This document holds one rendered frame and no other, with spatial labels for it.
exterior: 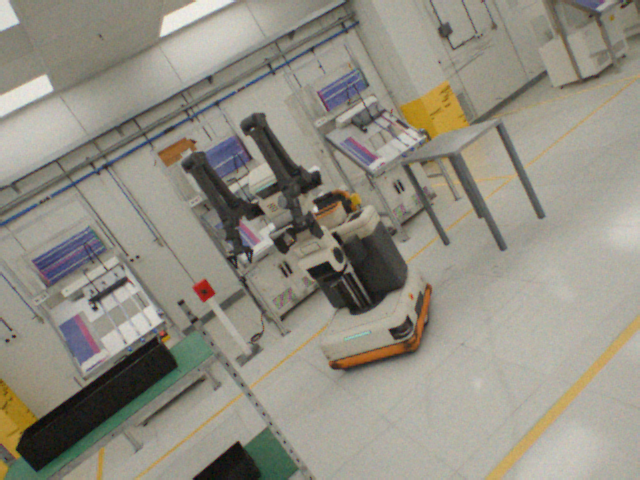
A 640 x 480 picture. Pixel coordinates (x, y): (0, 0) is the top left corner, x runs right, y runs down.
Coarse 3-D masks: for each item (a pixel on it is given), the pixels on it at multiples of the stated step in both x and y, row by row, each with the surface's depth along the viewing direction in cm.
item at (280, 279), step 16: (288, 240) 446; (272, 256) 440; (288, 256) 446; (240, 272) 438; (256, 272) 435; (272, 272) 441; (288, 272) 447; (272, 288) 442; (288, 288) 448; (304, 288) 454; (272, 304) 442; (288, 304) 449
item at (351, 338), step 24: (408, 288) 301; (336, 312) 326; (360, 312) 308; (384, 312) 287; (408, 312) 283; (336, 336) 296; (360, 336) 287; (384, 336) 281; (408, 336) 277; (336, 360) 302; (360, 360) 294
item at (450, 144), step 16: (464, 128) 360; (480, 128) 332; (496, 128) 331; (432, 144) 372; (448, 144) 342; (464, 144) 318; (512, 144) 333; (416, 160) 359; (512, 160) 337; (464, 176) 322; (416, 192) 387; (528, 192) 343; (480, 208) 329; (448, 240) 397; (496, 240) 336
